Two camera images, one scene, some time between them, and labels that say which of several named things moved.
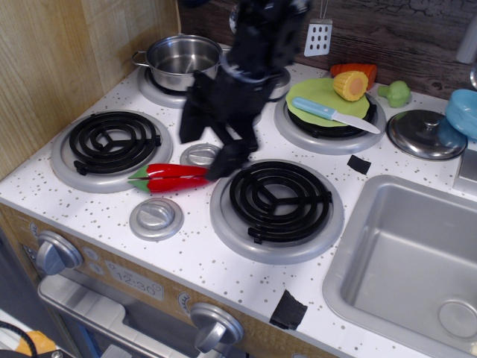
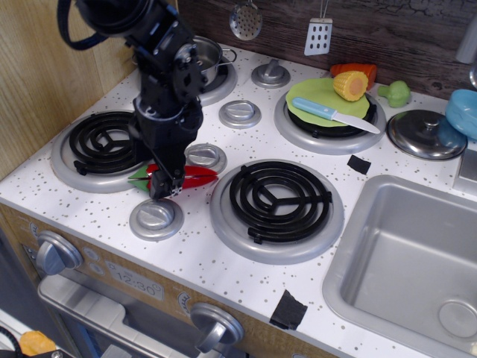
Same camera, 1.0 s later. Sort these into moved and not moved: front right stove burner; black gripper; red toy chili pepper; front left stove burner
Moved: black gripper
Not moved: front right stove burner; red toy chili pepper; front left stove burner
